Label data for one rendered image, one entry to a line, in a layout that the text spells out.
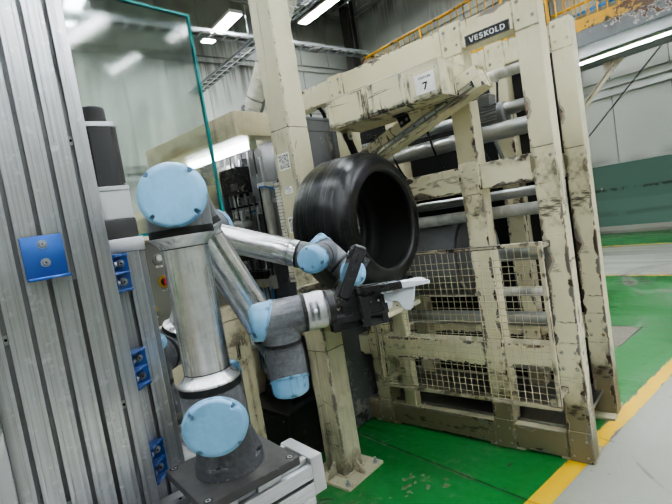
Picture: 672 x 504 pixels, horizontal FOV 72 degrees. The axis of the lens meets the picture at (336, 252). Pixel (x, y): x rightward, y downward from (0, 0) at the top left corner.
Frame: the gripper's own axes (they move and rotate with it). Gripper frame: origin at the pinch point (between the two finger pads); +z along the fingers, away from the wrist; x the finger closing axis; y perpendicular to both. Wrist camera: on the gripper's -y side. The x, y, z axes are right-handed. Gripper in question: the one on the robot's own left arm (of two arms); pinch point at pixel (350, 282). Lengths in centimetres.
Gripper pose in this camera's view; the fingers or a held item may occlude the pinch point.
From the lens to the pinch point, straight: 166.4
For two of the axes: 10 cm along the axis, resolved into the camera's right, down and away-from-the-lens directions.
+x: 8.2, 5.7, -0.8
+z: -0.3, 1.9, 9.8
